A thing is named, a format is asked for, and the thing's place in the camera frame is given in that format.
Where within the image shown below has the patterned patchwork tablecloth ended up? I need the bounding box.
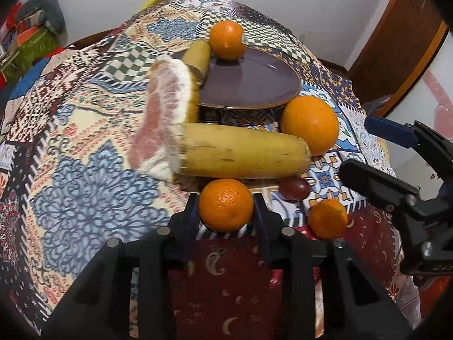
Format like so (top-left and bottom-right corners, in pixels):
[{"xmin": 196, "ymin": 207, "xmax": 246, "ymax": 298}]
[{"xmin": 0, "ymin": 0, "xmax": 422, "ymax": 340}]

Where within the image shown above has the large orange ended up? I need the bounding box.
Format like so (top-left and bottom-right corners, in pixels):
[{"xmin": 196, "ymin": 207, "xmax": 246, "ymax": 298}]
[{"xmin": 280, "ymin": 95, "xmax": 340, "ymax": 156}]

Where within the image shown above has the brown wooden door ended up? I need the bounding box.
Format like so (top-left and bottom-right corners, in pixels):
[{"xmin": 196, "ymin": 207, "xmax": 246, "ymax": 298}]
[{"xmin": 347, "ymin": 0, "xmax": 450, "ymax": 114}]

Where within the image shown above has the small flat tangerine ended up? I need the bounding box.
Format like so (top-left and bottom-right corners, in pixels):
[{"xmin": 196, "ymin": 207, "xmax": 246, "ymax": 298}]
[{"xmin": 307, "ymin": 199, "xmax": 349, "ymax": 240}]

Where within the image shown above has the pink pomelo wedge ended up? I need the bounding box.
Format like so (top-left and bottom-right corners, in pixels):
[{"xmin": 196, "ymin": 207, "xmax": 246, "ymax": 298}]
[{"xmin": 127, "ymin": 57, "xmax": 201, "ymax": 182}]

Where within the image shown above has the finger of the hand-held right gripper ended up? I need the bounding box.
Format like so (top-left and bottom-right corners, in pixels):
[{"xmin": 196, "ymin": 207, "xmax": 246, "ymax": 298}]
[
  {"xmin": 364, "ymin": 115, "xmax": 453, "ymax": 171},
  {"xmin": 339, "ymin": 159, "xmax": 441, "ymax": 221}
]

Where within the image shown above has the green patterned box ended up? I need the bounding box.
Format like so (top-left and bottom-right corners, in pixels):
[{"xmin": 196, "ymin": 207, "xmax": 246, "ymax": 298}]
[{"xmin": 0, "ymin": 25, "xmax": 60, "ymax": 83}]

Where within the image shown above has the large yellow banana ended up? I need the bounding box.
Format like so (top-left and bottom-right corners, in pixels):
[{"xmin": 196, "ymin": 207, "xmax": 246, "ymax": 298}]
[{"xmin": 169, "ymin": 123, "xmax": 312, "ymax": 180}]

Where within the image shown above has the purple ceramic plate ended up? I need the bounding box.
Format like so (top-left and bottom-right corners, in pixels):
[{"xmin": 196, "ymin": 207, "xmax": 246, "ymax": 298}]
[{"xmin": 169, "ymin": 46, "xmax": 302, "ymax": 110}]

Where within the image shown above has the grey cushion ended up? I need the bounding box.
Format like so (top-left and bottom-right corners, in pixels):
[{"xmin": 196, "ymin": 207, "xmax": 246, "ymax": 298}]
[{"xmin": 16, "ymin": 0, "xmax": 69, "ymax": 45}]

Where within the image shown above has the round orange tangerine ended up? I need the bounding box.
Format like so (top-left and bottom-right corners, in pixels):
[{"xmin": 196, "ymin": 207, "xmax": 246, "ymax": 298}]
[
  {"xmin": 198, "ymin": 178, "xmax": 255, "ymax": 232},
  {"xmin": 209, "ymin": 21, "xmax": 247, "ymax": 61}
]

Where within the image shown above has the short olive yellow banana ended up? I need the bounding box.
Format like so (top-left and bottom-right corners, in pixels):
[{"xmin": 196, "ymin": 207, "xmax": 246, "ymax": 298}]
[{"xmin": 181, "ymin": 39, "xmax": 212, "ymax": 86}]

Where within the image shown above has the dark red plum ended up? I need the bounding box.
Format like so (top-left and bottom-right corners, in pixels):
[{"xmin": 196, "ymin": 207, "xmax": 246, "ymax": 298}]
[{"xmin": 279, "ymin": 177, "xmax": 312, "ymax": 202}]

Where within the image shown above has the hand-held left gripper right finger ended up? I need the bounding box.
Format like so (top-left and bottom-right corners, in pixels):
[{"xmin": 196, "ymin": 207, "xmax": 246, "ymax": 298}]
[{"xmin": 252, "ymin": 193, "xmax": 415, "ymax": 340}]

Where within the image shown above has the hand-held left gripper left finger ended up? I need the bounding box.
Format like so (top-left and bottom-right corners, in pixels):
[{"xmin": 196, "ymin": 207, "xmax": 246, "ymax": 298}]
[{"xmin": 42, "ymin": 193, "xmax": 202, "ymax": 340}]

